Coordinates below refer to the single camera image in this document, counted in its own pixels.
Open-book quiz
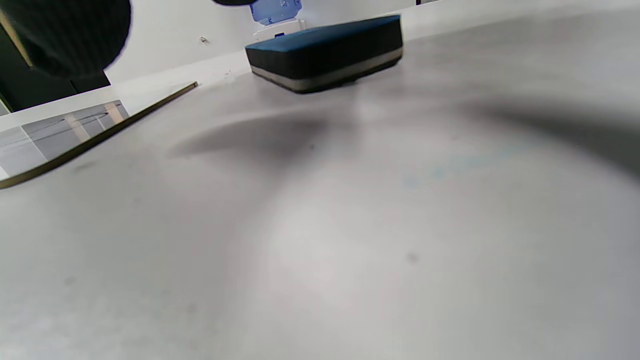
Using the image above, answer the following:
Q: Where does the person's right hand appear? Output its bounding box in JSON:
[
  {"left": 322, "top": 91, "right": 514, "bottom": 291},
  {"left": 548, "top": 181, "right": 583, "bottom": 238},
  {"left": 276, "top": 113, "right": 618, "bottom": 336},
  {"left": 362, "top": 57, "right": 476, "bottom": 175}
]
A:
[{"left": 2, "top": 0, "right": 257, "bottom": 79}]

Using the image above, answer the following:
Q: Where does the blue whiteboard eraser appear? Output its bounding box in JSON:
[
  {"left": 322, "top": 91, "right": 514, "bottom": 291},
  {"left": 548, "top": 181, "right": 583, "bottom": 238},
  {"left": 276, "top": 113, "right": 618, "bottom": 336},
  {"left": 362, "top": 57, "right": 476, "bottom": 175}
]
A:
[{"left": 245, "top": 14, "right": 404, "bottom": 94}]

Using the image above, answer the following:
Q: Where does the black door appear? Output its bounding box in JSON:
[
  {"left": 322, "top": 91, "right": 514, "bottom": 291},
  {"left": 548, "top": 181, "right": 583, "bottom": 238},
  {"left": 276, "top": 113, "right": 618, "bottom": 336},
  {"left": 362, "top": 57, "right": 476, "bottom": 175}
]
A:
[{"left": 0, "top": 10, "right": 111, "bottom": 113}]

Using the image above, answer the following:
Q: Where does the white water dispenser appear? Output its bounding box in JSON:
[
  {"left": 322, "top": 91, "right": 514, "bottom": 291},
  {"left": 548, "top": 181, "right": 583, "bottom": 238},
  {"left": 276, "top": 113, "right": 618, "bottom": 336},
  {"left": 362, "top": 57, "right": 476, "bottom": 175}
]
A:
[{"left": 253, "top": 19, "right": 307, "bottom": 42}]

